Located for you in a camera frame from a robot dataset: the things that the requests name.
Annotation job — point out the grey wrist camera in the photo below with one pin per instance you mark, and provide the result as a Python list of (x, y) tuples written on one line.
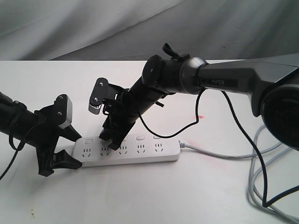
[(98, 93), (62, 111)]

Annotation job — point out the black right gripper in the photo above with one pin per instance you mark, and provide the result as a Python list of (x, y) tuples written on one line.
[(121, 117)]

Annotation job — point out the grey backdrop cloth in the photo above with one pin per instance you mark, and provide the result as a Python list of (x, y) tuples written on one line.
[(137, 29)]

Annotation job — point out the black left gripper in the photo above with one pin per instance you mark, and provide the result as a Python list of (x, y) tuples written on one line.
[(46, 135)]

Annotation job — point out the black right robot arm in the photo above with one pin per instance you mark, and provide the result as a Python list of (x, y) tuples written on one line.
[(271, 83)]

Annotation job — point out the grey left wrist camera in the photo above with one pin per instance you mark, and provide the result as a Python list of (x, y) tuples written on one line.
[(62, 111)]

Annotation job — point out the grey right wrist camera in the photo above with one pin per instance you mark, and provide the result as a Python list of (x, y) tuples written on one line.
[(98, 93)]

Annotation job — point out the white five-outlet power strip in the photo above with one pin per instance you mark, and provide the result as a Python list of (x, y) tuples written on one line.
[(135, 149)]

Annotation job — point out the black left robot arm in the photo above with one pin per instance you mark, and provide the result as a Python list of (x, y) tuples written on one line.
[(18, 123)]

